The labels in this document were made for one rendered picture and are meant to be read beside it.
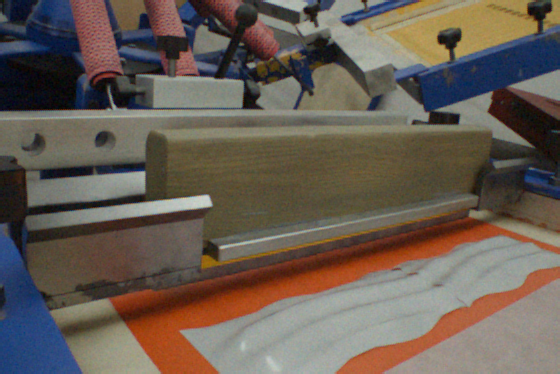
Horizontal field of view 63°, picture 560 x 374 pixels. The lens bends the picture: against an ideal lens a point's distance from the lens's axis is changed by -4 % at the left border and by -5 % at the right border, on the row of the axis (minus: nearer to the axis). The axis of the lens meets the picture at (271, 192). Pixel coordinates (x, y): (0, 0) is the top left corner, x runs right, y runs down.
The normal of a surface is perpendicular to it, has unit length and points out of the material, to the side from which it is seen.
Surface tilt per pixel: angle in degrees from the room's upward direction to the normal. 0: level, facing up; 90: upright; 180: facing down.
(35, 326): 16
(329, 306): 11
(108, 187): 29
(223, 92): 74
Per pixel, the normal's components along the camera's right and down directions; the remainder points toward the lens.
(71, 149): 0.60, 0.26
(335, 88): -0.74, -0.04
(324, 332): 0.42, -0.70
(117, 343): 0.08, -0.96
